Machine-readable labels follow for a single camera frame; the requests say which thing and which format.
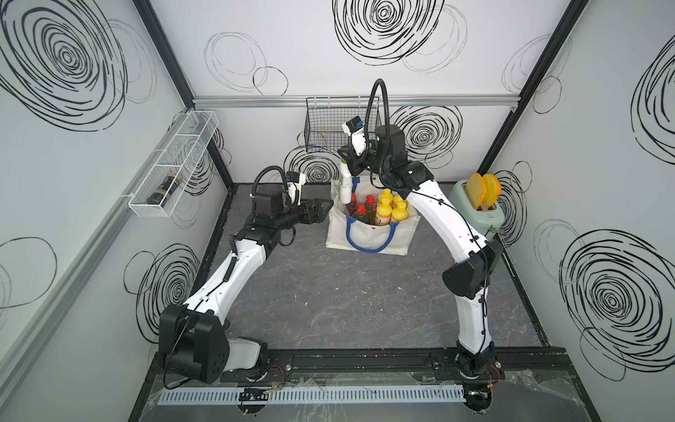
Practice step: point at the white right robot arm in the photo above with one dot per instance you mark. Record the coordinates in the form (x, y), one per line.
(474, 255)

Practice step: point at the mint green toaster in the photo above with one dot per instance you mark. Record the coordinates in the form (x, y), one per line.
(488, 222)

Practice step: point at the yellow toy toast slice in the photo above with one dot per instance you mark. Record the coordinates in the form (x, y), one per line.
(475, 189)

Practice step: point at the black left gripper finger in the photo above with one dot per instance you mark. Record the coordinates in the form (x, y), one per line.
(317, 214)
(318, 204)

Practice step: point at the yellow-green soap bottle red cap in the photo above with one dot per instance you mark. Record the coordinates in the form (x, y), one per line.
(371, 206)

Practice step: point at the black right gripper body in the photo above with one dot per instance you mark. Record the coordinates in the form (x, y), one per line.
(370, 162)

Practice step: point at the aluminium wall rail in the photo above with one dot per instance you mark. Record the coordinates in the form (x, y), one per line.
(419, 100)

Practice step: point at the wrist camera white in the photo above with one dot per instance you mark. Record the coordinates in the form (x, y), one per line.
(295, 182)
(354, 129)

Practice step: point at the green soap bottle red cap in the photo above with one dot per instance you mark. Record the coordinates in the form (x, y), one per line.
(361, 215)

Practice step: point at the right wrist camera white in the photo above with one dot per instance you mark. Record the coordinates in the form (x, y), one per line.
(354, 129)

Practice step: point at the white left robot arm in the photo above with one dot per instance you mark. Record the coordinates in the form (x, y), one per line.
(192, 336)

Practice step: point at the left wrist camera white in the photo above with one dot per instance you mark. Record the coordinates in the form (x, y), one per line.
(295, 182)

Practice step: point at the white bag with blue handles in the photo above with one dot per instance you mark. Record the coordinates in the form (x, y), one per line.
(347, 233)

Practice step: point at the dark bottle in shelf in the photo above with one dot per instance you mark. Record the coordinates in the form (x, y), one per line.
(165, 189)

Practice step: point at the black wire wall basket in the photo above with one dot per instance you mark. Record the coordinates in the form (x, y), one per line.
(325, 116)

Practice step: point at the orange soap bottle yellow cap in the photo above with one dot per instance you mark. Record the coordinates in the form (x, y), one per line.
(398, 199)
(385, 194)
(400, 212)
(383, 212)

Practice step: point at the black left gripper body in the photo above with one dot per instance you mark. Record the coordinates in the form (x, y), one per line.
(291, 216)

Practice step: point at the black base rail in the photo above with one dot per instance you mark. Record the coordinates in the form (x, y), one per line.
(443, 363)

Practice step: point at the grey slotted cable duct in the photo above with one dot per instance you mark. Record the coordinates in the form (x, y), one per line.
(379, 394)

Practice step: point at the white wire wall shelf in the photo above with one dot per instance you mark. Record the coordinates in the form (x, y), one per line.
(187, 141)

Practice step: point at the white soap bottle green cap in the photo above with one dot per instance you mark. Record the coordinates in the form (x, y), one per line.
(346, 183)

